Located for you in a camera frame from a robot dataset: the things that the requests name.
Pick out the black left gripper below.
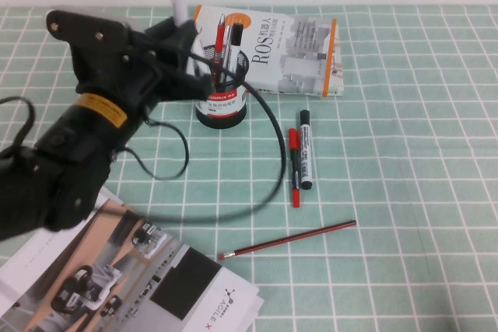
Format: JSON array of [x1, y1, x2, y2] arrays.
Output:
[[73, 16, 213, 115]]

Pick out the black marker red caps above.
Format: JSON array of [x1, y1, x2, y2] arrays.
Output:
[[287, 128, 302, 208]]

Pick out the slim grey pen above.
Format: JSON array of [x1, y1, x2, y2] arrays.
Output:
[[223, 25, 233, 76]]

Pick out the black mesh pen holder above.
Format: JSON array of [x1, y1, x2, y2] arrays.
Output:
[[194, 42, 251, 129]]

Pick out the white orange ROS book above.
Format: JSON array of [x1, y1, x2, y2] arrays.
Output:
[[192, 5, 338, 98]]

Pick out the white whiteboard marker black cap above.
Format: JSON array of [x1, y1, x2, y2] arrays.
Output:
[[299, 109, 314, 190]]

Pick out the thin colourful printed book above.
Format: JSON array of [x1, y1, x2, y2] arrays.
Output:
[[243, 23, 345, 99]]

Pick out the red black striped pencil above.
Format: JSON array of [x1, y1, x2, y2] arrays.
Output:
[[217, 219, 357, 261]]

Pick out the AgileX photo brochure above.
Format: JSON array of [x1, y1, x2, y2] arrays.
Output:
[[0, 187, 261, 332]]

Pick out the green checked tablecloth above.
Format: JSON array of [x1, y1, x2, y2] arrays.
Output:
[[0, 5, 498, 332]]

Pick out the thin black cable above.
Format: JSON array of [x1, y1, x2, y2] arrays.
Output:
[[126, 120, 191, 180], [0, 96, 37, 154]]

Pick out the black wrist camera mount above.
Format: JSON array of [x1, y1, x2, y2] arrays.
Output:
[[45, 9, 132, 57]]

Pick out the thick black cable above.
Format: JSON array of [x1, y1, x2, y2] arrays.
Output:
[[143, 85, 289, 225]]

